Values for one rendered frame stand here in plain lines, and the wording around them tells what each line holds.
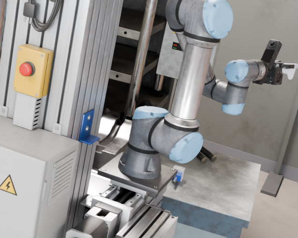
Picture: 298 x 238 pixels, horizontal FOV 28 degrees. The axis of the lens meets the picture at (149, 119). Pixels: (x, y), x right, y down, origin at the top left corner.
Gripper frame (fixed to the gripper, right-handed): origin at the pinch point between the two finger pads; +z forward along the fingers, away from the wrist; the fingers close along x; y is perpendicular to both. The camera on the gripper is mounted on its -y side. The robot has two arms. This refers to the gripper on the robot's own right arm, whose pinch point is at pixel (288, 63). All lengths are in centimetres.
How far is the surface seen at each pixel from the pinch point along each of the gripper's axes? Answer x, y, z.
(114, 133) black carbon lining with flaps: -79, 46, -13
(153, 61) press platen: -140, 23, 72
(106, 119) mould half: -87, 41, -11
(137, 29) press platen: -116, 1, 31
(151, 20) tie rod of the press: -103, -6, 28
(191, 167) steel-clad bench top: -52, 59, 14
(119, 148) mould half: -64, 48, -23
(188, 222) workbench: -30, 74, -11
